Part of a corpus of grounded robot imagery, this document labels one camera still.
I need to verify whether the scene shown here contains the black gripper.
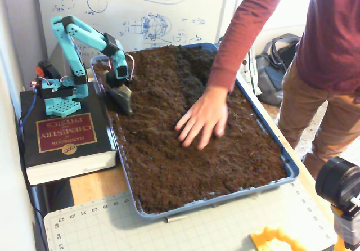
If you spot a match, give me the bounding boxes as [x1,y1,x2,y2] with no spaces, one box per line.
[106,69,134,116]

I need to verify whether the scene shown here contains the brown soil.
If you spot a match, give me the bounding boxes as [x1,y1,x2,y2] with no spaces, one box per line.
[92,44,288,214]

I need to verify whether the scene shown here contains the person's right forearm maroon sleeve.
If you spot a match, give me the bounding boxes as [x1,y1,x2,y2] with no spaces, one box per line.
[208,0,292,94]

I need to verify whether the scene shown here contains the teal robot arm with base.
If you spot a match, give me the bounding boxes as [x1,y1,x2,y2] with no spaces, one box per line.
[35,15,129,116]

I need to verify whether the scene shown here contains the person's right hand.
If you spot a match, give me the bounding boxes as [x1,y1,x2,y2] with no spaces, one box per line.
[174,87,229,151]

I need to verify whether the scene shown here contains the black chemistry physics handbook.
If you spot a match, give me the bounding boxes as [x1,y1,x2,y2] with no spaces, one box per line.
[19,80,118,186]

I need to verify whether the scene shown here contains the whiteboard with blue drawings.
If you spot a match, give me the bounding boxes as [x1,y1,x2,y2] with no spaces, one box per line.
[35,0,242,63]

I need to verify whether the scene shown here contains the white electronics box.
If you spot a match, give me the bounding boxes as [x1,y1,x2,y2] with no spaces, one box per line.
[237,48,262,96]

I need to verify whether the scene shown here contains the short metal bar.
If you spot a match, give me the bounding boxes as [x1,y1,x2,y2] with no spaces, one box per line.
[164,214,190,223]

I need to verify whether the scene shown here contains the grey backpack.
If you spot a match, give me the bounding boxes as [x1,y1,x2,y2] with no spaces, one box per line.
[255,33,302,107]

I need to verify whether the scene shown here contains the grey gridded cutting mat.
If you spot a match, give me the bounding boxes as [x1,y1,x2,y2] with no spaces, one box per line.
[43,179,338,251]

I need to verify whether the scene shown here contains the blue plastic tray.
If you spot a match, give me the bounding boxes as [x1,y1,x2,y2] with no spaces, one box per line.
[89,42,300,221]

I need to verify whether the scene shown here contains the yellow plastic part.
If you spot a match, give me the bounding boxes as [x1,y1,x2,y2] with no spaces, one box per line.
[250,227,310,251]

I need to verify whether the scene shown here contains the person maroon sweater tan trousers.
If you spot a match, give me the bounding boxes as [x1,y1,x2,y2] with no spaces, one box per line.
[277,0,360,178]

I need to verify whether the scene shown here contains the blue cable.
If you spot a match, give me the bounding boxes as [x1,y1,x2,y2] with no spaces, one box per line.
[16,92,39,150]

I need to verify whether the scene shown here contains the black cable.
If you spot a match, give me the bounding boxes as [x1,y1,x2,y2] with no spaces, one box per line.
[17,117,50,251]

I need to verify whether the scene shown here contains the black camera lens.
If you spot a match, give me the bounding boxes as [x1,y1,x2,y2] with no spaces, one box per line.
[314,156,360,207]

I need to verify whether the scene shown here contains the yellow grey camera stand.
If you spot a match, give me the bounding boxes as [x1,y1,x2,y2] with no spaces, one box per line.
[330,203,360,251]

